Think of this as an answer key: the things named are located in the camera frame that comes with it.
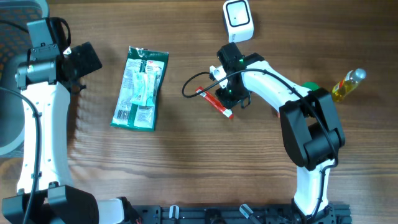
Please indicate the mint green wet wipes pack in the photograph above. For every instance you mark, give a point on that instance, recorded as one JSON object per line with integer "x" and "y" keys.
{"x": 143, "y": 88}

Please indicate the grey plastic mesh basket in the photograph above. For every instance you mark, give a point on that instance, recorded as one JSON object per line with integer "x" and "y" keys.
{"x": 15, "y": 42}

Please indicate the red toothpaste tube pack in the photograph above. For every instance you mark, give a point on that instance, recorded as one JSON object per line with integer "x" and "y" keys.
{"x": 215, "y": 102}

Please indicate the green lid jar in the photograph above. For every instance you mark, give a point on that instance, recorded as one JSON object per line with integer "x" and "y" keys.
{"x": 310, "y": 86}

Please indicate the yellow oil bottle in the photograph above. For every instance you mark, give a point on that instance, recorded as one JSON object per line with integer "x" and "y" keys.
{"x": 348, "y": 84}

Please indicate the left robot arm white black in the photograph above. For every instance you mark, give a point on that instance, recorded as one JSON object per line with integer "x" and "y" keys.
{"x": 45, "y": 191}

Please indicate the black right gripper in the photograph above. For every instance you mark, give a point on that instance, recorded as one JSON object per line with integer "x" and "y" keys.
{"x": 225, "y": 96}

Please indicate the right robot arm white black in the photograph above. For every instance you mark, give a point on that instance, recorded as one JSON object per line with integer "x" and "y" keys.
{"x": 311, "y": 130}

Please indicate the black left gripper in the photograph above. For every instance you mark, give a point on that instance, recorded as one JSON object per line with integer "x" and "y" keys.
{"x": 91, "y": 60}

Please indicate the green 3M gloves package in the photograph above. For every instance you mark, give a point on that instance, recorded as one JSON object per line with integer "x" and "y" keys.
{"x": 131, "y": 116}

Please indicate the white barcode scanner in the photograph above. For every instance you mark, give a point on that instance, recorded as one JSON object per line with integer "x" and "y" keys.
{"x": 238, "y": 20}

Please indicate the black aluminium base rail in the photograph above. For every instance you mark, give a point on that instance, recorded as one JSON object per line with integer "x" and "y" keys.
{"x": 280, "y": 213}

